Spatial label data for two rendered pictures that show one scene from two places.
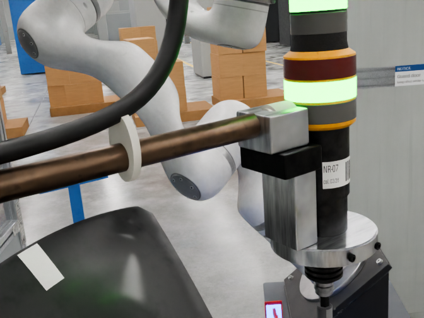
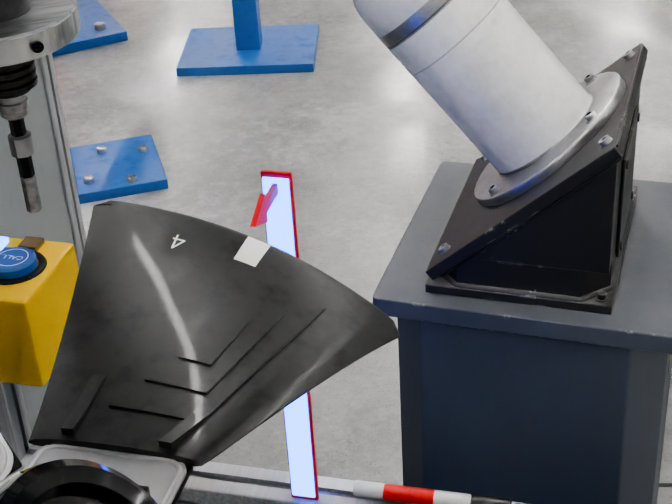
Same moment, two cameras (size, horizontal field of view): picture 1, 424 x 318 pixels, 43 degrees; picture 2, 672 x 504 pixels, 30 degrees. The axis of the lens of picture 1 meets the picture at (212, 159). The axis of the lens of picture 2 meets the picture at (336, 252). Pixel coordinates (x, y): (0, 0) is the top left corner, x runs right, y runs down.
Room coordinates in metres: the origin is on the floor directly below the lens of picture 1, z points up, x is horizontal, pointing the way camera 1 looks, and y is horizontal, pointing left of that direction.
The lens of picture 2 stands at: (-0.12, -0.34, 1.64)
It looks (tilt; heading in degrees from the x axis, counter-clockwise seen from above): 32 degrees down; 16
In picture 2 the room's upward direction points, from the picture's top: 4 degrees counter-clockwise
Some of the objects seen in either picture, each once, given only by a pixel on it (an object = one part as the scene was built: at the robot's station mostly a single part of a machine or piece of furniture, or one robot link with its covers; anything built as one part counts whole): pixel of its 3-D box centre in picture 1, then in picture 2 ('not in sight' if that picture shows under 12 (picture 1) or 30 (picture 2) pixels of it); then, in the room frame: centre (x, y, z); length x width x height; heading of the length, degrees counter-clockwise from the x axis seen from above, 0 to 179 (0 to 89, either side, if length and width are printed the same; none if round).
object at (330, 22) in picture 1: (318, 22); not in sight; (0.33, -0.07, 1.58); 0.03 x 0.03 x 0.01
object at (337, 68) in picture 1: (319, 65); not in sight; (0.33, -0.07, 1.56); 0.04 x 0.04 x 0.01
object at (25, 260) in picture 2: not in sight; (13, 264); (0.69, 0.18, 1.08); 0.04 x 0.04 x 0.02
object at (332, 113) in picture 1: (320, 107); not in sight; (0.33, -0.07, 1.53); 0.04 x 0.04 x 0.01
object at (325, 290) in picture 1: (323, 277); (10, 90); (0.33, -0.07, 1.42); 0.01 x 0.01 x 0.02
